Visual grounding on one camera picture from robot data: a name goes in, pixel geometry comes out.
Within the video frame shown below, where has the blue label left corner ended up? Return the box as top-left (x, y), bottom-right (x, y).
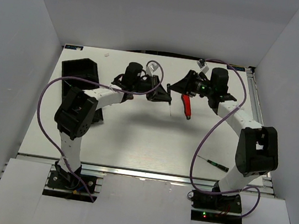
top-left (64, 44), bottom-right (83, 51)

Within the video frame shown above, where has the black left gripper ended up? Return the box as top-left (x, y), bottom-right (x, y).
top-left (130, 72), bottom-right (174, 104)

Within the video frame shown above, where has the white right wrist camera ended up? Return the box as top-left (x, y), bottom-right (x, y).
top-left (196, 59), bottom-right (209, 74)

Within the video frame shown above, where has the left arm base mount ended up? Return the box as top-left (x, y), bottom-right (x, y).
top-left (42, 170), bottom-right (103, 203)

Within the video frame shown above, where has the green black screwdriver front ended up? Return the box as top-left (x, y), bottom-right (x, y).
top-left (198, 155), bottom-right (229, 172)

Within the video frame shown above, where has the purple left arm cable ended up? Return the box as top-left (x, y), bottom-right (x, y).
top-left (26, 45), bottom-right (166, 210)

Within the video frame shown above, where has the blue label right corner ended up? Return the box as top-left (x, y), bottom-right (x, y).
top-left (227, 66), bottom-right (246, 72)

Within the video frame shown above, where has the blue label corner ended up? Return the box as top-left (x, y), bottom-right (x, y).
top-left (64, 44), bottom-right (83, 51)
top-left (227, 66), bottom-right (246, 72)

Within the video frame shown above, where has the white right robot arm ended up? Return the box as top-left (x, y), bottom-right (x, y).
top-left (170, 65), bottom-right (279, 210)

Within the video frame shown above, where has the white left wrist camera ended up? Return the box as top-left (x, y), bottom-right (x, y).
top-left (145, 61), bottom-right (159, 76)

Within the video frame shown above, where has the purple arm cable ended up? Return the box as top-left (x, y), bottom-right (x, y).
top-left (184, 57), bottom-right (279, 223)
top-left (26, 45), bottom-right (166, 210)

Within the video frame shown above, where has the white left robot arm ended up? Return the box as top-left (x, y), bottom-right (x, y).
top-left (54, 61), bottom-right (172, 189)

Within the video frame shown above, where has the black compartment tool bin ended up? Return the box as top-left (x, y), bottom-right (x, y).
top-left (61, 58), bottom-right (104, 125)

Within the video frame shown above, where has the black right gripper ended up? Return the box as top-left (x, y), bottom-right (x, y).
top-left (168, 68), bottom-right (217, 101)

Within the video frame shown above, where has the red knife right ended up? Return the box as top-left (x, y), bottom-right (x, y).
top-left (181, 94), bottom-right (192, 120)

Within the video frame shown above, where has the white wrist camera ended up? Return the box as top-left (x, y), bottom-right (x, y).
top-left (196, 59), bottom-right (209, 74)
top-left (145, 61), bottom-right (159, 76)

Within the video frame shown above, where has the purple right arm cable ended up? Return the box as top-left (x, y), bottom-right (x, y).
top-left (184, 57), bottom-right (279, 223)

